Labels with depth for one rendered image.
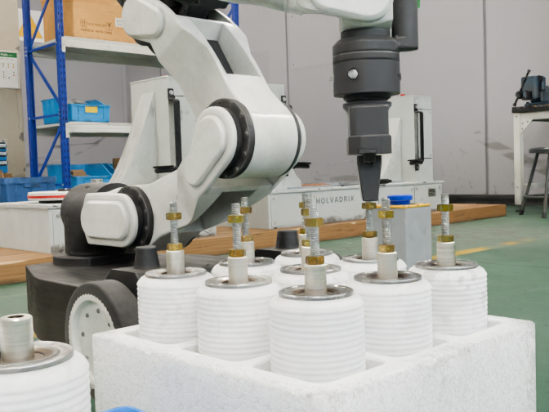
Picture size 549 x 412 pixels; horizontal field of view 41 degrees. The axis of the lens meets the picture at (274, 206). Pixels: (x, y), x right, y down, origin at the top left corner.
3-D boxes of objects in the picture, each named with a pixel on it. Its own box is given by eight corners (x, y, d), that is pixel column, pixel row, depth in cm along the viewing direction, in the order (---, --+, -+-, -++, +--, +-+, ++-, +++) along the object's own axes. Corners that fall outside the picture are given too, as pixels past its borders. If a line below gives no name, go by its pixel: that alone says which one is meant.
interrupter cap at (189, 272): (203, 270, 94) (203, 265, 94) (209, 279, 87) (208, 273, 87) (145, 274, 93) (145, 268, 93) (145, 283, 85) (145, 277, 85)
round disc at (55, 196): (15, 203, 306) (14, 190, 306) (80, 199, 327) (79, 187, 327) (48, 203, 284) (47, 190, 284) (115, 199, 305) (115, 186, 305)
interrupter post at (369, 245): (372, 260, 99) (371, 235, 99) (382, 261, 97) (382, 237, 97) (358, 261, 98) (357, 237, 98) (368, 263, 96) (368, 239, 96)
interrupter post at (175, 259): (185, 275, 91) (184, 248, 91) (186, 277, 89) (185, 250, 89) (166, 275, 91) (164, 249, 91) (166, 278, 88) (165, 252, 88)
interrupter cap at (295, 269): (305, 266, 95) (305, 261, 95) (353, 270, 90) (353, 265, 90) (267, 274, 89) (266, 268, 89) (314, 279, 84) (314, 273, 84)
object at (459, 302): (435, 394, 97) (433, 259, 96) (503, 409, 90) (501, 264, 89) (395, 413, 90) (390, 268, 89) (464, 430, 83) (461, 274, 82)
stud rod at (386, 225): (393, 266, 81) (391, 198, 81) (388, 266, 80) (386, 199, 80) (386, 265, 82) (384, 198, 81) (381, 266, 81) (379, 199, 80)
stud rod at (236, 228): (244, 270, 81) (242, 203, 81) (238, 271, 80) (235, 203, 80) (238, 270, 82) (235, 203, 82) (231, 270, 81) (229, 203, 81)
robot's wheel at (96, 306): (65, 389, 128) (60, 277, 127) (91, 382, 132) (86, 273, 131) (127, 414, 114) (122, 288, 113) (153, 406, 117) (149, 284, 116)
